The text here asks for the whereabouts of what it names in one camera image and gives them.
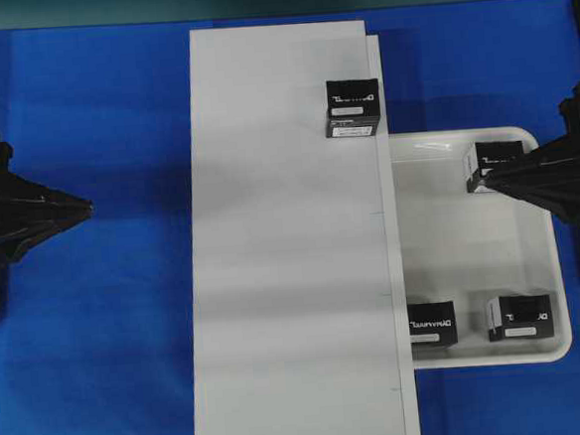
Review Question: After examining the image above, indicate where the black covered right gripper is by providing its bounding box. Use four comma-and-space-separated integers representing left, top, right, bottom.
485, 133, 580, 223

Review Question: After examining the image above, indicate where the black covered left gripper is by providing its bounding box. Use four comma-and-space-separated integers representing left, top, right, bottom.
0, 172, 93, 263

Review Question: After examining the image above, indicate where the black box tray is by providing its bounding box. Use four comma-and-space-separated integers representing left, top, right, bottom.
487, 294, 554, 342
462, 141, 524, 194
407, 301, 458, 348

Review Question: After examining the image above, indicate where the white plastic tray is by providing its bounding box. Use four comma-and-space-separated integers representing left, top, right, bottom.
389, 126, 572, 369

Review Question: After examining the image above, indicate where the black box on base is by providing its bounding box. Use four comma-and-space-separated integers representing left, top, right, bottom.
326, 78, 381, 138

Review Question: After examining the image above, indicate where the white base board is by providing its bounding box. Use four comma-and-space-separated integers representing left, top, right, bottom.
190, 21, 421, 435

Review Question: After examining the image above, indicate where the blue table cloth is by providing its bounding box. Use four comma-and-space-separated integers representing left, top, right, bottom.
0, 0, 580, 435

